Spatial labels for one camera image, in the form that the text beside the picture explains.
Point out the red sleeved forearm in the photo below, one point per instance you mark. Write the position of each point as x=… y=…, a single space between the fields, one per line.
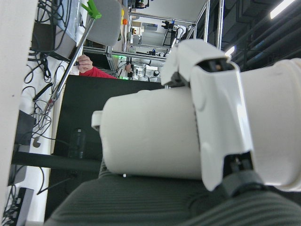
x=98 y=73

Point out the aluminium cage frame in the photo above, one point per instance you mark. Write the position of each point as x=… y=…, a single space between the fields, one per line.
x=207 y=21

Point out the orange round object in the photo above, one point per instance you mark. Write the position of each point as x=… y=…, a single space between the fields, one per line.
x=124 y=21

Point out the long ceiling light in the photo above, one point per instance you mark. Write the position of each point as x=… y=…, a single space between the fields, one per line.
x=281 y=9

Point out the white paper cup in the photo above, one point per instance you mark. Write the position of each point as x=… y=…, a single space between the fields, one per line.
x=145 y=131

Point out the grey chair backrest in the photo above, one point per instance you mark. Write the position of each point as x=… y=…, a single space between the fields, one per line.
x=104 y=23

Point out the metal grabber stick green tip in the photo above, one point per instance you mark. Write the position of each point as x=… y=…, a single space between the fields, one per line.
x=77 y=54

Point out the bare person hand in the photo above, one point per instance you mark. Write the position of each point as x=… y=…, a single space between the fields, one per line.
x=85 y=63

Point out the large black panel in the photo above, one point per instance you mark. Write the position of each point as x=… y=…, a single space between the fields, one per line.
x=80 y=106

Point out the silver laptop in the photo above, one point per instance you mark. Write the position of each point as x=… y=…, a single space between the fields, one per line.
x=68 y=21

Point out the white grey right robot hand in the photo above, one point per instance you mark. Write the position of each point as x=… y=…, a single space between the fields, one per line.
x=218 y=113

